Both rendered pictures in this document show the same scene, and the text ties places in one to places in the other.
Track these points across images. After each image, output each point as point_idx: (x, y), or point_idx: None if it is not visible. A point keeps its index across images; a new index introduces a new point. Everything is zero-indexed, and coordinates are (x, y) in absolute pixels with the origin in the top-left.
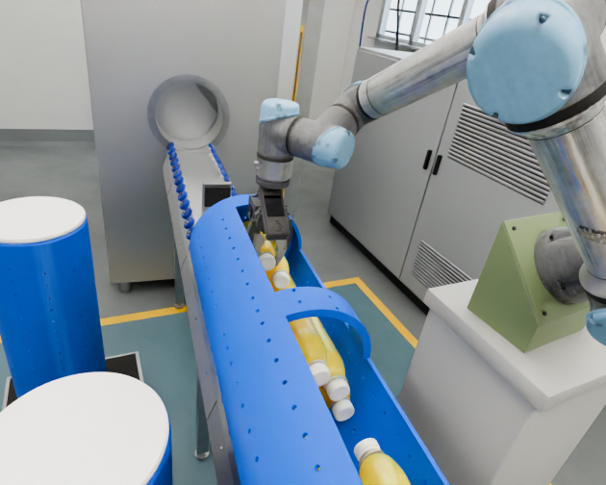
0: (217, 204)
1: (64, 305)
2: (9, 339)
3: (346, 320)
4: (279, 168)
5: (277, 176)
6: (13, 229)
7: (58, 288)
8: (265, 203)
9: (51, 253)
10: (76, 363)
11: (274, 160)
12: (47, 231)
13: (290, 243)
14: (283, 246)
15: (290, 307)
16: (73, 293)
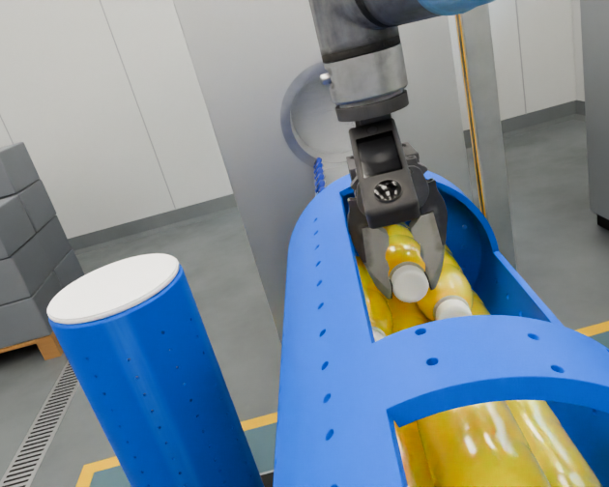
0: (315, 198)
1: (169, 402)
2: (118, 455)
3: (603, 406)
4: (367, 69)
5: (368, 87)
6: (87, 303)
7: (153, 378)
8: (358, 154)
9: (130, 329)
10: (207, 486)
11: (351, 52)
12: (123, 299)
13: (479, 246)
14: (434, 243)
15: (404, 381)
16: (178, 385)
